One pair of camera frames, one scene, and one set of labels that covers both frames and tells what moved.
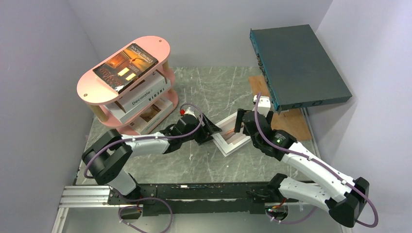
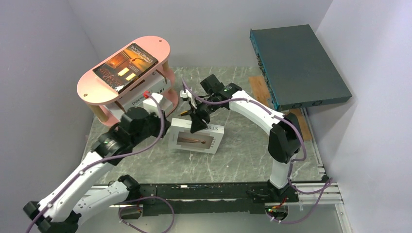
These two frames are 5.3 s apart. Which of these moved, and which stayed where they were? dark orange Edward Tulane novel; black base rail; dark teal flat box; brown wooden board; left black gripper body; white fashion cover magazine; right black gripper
Moved: left black gripper body; white fashion cover magazine; right black gripper
Stayed: black base rail; dark orange Edward Tulane novel; dark teal flat box; brown wooden board
